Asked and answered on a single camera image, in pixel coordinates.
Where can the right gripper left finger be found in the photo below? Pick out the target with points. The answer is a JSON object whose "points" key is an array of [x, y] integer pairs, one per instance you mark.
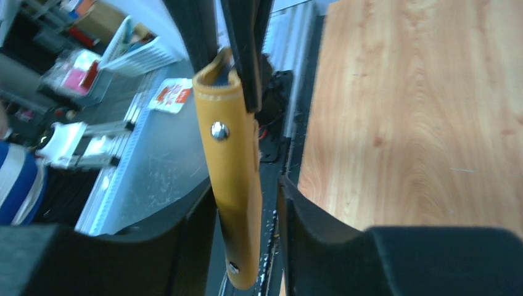
{"points": [[167, 253]]}

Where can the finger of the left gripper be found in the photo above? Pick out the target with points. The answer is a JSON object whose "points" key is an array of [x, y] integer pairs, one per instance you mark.
{"points": [[196, 22], [246, 23]]}

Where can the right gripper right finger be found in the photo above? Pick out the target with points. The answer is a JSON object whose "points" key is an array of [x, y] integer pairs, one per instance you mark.
{"points": [[324, 256]]}

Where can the white plastic basket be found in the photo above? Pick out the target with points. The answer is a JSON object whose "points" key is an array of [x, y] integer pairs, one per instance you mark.
{"points": [[127, 56]]}

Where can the red white packet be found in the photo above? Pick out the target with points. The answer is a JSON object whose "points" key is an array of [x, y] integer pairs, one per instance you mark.
{"points": [[171, 95]]}

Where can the person in striped shirt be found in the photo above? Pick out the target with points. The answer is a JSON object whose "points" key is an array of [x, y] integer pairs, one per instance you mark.
{"points": [[23, 181]]}

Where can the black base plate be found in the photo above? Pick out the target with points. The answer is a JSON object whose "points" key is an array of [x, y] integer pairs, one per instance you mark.
{"points": [[293, 44]]}

